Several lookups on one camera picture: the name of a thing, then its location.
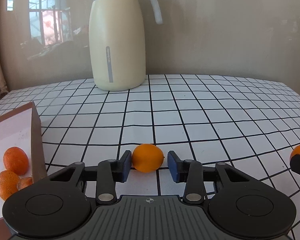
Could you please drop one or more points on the peeled orange fruit piece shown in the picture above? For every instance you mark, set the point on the peeled orange fruit piece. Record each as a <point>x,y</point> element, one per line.
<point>24,182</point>

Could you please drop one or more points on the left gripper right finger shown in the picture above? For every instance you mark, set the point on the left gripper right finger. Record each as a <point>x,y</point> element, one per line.
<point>189,172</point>

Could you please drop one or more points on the large orange kumquat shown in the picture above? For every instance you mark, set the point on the large orange kumquat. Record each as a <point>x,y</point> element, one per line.
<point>147,158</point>

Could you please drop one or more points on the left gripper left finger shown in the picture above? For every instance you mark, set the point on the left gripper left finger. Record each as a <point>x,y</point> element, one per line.
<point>110,172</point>

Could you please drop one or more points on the white shallow box brown rim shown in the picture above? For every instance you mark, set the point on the white shallow box brown rim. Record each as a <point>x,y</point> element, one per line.
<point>21,128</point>

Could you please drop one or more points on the cream thermos jug grey lid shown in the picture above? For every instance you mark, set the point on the cream thermos jug grey lid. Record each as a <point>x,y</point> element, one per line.
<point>117,43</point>

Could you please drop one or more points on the checkered white tablecloth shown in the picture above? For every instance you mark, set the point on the checkered white tablecloth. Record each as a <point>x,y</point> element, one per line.
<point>250,124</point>

